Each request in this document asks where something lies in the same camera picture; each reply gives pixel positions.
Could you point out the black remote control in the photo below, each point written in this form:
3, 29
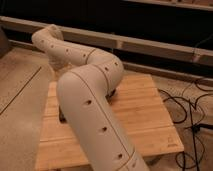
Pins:
62, 119

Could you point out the grey shelf rail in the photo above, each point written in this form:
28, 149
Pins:
140, 45

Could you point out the dark round plate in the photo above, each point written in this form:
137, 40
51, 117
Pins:
108, 96

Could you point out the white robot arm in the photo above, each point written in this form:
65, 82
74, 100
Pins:
82, 96

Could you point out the wooden cutting board table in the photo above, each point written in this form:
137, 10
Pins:
139, 108

